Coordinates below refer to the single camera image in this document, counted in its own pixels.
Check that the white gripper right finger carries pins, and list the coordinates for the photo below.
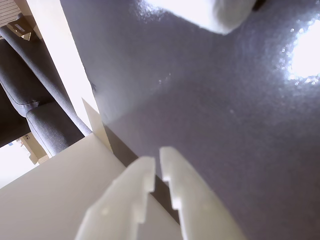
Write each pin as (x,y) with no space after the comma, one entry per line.
(197,200)

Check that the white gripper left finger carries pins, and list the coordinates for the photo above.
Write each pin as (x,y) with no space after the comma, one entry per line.
(120,200)

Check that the white gauze wad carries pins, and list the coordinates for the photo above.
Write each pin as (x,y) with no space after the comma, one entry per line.
(200,12)

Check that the black table mat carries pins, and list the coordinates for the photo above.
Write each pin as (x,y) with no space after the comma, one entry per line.
(200,100)

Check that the grey fabric sofa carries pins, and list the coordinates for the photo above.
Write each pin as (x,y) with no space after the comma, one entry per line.
(37,100)

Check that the brown cardboard box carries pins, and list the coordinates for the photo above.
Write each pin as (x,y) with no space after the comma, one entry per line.
(21,28)

